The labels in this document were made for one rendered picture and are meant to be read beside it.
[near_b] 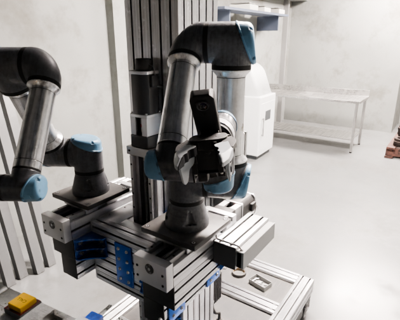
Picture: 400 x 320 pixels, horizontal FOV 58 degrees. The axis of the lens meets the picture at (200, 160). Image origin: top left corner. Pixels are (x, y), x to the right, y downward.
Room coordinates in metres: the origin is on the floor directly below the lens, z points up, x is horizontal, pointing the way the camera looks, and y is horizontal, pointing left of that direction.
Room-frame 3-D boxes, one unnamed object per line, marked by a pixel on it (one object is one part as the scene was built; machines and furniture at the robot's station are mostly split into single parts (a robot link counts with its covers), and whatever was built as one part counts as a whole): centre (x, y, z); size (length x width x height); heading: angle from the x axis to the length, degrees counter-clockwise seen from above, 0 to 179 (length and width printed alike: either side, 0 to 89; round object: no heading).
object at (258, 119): (5.27, -0.69, 0.66); 0.73 x 0.60 x 1.32; 54
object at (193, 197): (1.12, 0.04, 1.20); 0.13 x 0.12 x 0.14; 81
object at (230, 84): (1.10, -0.09, 1.41); 0.15 x 0.12 x 0.55; 81
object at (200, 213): (1.12, 0.04, 1.09); 0.15 x 0.15 x 0.10
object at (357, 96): (5.94, -1.77, 0.44); 1.69 x 0.65 x 0.87; 55
